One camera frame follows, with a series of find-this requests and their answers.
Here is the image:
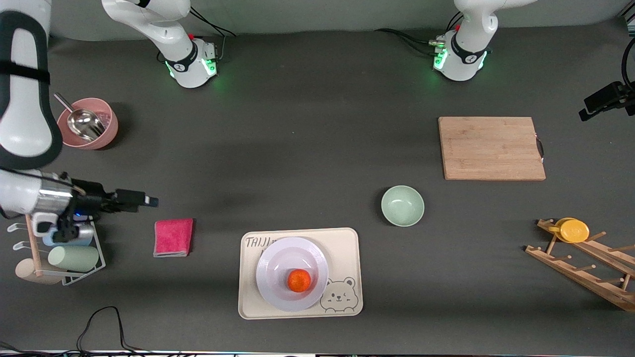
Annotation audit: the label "white round plate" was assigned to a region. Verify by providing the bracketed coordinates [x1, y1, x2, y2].
[255, 237, 329, 313]

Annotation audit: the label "orange fruit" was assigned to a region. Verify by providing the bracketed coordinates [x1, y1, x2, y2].
[287, 269, 312, 293]

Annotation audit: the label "blue cup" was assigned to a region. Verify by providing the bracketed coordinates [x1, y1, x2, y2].
[42, 225, 95, 248]

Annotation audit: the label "pink folded cloth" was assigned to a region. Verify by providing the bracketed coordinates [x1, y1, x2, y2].
[153, 218, 194, 258]

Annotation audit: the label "green cup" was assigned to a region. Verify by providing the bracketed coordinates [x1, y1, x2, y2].
[48, 245, 100, 273]

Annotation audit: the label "pink bowl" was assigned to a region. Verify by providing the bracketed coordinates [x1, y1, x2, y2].
[56, 97, 119, 150]

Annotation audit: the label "metal scoop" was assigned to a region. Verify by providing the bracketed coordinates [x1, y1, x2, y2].
[54, 92, 106, 142]

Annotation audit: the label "beige cup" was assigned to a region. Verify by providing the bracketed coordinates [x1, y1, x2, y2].
[15, 258, 63, 286]

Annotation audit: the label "wooden cutting board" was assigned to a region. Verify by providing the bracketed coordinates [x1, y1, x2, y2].
[438, 117, 547, 181]

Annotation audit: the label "yellow mug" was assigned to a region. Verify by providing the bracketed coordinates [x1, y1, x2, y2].
[554, 217, 590, 243]

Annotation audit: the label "wooden mug rack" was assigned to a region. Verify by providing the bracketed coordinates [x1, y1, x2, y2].
[525, 218, 635, 312]

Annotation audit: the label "beige bear print tray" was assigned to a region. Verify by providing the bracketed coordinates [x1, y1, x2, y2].
[237, 227, 363, 320]

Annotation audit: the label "light green bowl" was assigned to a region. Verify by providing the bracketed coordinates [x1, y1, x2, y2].
[381, 185, 425, 228]

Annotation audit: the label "white wire cup rack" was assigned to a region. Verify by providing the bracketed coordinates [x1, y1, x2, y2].
[7, 208, 106, 287]

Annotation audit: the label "black cable on table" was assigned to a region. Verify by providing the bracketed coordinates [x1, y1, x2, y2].
[0, 306, 199, 357]

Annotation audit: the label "black right arm base cables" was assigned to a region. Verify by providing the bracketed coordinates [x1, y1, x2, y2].
[158, 5, 237, 62]

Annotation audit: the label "black arm base cables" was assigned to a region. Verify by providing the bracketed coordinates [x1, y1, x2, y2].
[373, 11, 464, 58]
[158, 5, 237, 62]

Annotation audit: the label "black left arm base cables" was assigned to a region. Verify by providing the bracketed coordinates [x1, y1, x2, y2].
[373, 11, 464, 58]

